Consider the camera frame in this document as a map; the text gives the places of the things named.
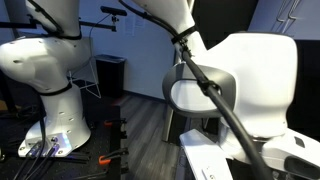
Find black base cable bundle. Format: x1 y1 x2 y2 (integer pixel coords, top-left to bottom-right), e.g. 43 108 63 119
11 116 62 180

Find orange black clamp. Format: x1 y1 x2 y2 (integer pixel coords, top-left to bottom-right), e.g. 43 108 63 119
97 147 130 167
103 117 128 128

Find black camera boom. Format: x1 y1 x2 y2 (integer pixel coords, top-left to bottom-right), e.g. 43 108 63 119
0 19 118 33

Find white cabinet door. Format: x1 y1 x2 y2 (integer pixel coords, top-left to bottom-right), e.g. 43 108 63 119
283 0 320 41
248 0 288 34

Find black trash bin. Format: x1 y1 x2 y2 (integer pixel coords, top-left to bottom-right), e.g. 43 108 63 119
94 53 127 99

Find white wall papers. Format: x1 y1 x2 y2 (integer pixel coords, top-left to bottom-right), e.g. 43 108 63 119
123 13 148 38

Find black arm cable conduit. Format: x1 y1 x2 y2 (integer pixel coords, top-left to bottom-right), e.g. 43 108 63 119
118 0 276 180

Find black bar camera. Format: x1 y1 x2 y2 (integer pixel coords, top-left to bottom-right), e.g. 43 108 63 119
99 5 129 18

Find black perforated robot table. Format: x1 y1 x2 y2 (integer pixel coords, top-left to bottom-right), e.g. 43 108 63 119
0 96 130 180

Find white wire chair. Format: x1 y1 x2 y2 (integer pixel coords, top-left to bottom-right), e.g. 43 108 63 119
68 35 103 100

